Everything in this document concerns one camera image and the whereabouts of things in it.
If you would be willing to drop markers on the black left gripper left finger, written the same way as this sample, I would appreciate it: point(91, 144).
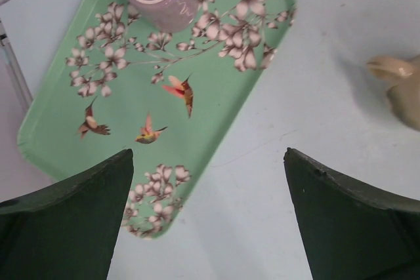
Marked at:
point(69, 229)

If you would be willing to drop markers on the beige mug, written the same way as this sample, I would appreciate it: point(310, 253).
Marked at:
point(403, 91)

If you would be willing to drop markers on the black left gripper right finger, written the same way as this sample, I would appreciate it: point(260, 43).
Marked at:
point(350, 229)

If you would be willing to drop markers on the green floral tray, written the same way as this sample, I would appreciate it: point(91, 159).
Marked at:
point(118, 83)

